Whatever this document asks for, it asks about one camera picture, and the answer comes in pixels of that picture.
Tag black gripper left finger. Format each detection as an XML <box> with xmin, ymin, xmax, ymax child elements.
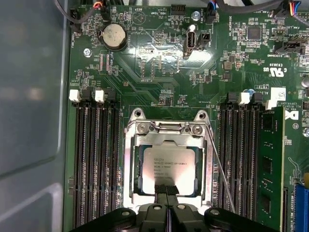
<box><xmin>70</xmin><ymin>185</ymin><xmax>168</xmax><ymax>232</ymax></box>

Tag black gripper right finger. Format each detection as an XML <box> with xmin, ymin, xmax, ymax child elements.
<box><xmin>167</xmin><ymin>185</ymin><xmax>273</xmax><ymax>232</ymax></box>

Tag silver CPU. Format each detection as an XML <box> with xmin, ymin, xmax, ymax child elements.
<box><xmin>134</xmin><ymin>144</ymin><xmax>205</xmax><ymax>197</ymax></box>

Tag metal socket cover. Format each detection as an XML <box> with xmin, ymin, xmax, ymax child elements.
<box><xmin>131</xmin><ymin>131</ymin><xmax>212</xmax><ymax>206</ymax></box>

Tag CPU socket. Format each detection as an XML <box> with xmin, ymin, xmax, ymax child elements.
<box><xmin>123</xmin><ymin>107</ymin><xmax>215</xmax><ymax>211</ymax></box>

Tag RAM slot black clips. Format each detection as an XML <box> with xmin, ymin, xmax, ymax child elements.
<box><xmin>81</xmin><ymin>89</ymin><xmax>97</xmax><ymax>228</ymax></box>
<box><xmin>220</xmin><ymin>91</ymin><xmax>239</xmax><ymax>219</ymax></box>
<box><xmin>105</xmin><ymin>88</ymin><xmax>122</xmax><ymax>228</ymax></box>
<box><xmin>244</xmin><ymin>92</ymin><xmax>264</xmax><ymax>220</ymax></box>

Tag RAM slot white clips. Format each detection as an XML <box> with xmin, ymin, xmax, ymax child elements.
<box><xmin>232</xmin><ymin>92</ymin><xmax>251</xmax><ymax>219</ymax></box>
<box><xmin>94</xmin><ymin>88</ymin><xmax>110</xmax><ymax>228</ymax></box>
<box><xmin>265</xmin><ymin>98</ymin><xmax>278</xmax><ymax>111</ymax></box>
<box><xmin>69</xmin><ymin>88</ymin><xmax>84</xmax><ymax>229</ymax></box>

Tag black expansion slot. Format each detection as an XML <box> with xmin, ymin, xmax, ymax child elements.
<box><xmin>281</xmin><ymin>186</ymin><xmax>290</xmax><ymax>232</ymax></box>

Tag blue expansion slot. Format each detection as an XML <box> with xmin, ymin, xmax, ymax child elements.
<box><xmin>293</xmin><ymin>188</ymin><xmax>309</xmax><ymax>232</ymax></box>

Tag green RAM stick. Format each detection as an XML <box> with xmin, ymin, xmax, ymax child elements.
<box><xmin>258</xmin><ymin>106</ymin><xmax>287</xmax><ymax>232</ymax></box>

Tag green motherboard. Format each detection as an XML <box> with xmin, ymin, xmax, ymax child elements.
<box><xmin>64</xmin><ymin>0</ymin><xmax>309</xmax><ymax>232</ymax></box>

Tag black PC case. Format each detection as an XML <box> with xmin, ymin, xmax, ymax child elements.
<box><xmin>0</xmin><ymin>0</ymin><xmax>70</xmax><ymax>232</ymax></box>

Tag internal USB port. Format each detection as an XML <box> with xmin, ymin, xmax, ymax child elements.
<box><xmin>184</xmin><ymin>24</ymin><xmax>197</xmax><ymax>58</ymax></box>

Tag round coin battery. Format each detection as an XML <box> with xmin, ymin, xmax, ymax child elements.
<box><xmin>98</xmin><ymin>23</ymin><xmax>127</xmax><ymax>50</ymax></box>

